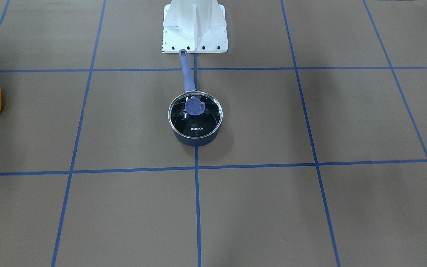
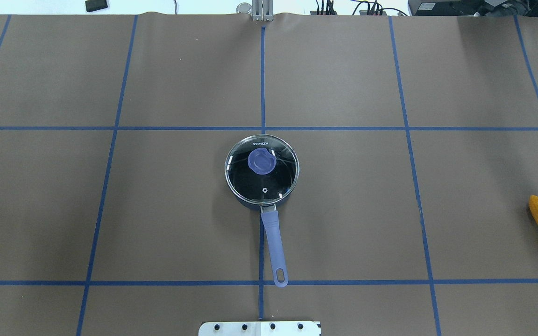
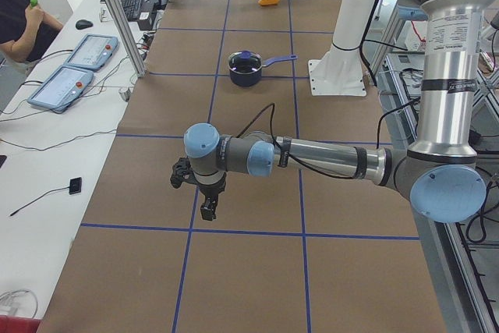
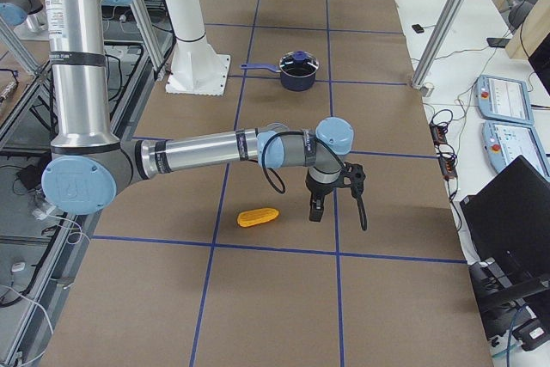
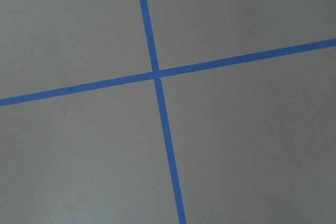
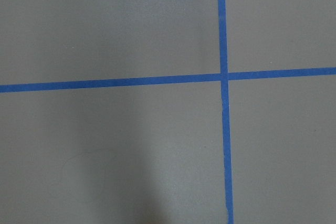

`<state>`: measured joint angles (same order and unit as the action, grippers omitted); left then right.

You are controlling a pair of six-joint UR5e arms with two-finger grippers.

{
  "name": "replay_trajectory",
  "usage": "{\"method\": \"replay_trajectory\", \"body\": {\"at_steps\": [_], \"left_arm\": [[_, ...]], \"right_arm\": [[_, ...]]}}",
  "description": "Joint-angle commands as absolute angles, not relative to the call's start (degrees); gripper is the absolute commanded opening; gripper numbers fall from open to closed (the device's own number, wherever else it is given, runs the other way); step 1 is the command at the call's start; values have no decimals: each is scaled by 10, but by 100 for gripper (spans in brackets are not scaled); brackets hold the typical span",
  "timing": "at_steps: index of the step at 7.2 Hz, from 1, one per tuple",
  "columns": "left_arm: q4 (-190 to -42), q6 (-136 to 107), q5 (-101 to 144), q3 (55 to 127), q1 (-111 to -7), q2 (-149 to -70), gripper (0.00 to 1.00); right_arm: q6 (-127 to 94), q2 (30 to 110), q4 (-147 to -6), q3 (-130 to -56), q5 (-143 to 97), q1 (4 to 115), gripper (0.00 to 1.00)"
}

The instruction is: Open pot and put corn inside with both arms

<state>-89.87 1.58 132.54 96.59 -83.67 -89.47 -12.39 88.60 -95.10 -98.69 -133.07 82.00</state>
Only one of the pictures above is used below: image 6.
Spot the blue tape line lengthwise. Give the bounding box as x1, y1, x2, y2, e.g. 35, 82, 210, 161
218, 0, 234, 223

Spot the blue tape line crosswise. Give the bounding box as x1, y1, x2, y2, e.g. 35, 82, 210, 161
1, 67, 335, 93

